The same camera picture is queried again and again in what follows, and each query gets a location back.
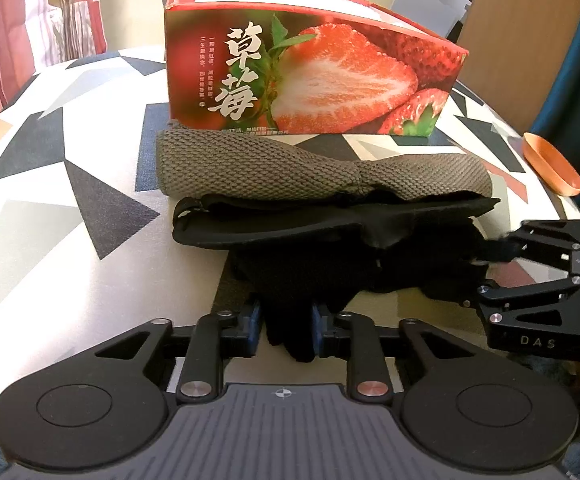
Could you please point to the grey knit cloth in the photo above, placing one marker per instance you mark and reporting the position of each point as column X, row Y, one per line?
column 270, row 170

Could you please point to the white cabinet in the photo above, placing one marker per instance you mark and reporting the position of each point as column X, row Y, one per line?
column 435, row 0

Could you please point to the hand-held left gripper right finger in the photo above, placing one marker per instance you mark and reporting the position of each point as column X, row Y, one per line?
column 317, row 329

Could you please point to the red strawberry cardboard box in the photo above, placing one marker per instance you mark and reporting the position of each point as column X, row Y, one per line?
column 320, row 85

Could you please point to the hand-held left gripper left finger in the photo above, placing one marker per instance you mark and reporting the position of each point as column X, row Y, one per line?
column 255, row 326

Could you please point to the black glove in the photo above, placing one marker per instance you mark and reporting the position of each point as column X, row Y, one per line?
column 290, row 310

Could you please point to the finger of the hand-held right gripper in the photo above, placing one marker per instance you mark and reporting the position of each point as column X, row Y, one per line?
column 540, row 232
column 525, row 294

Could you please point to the brown wooden board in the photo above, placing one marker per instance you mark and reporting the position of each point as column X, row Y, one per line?
column 520, row 35

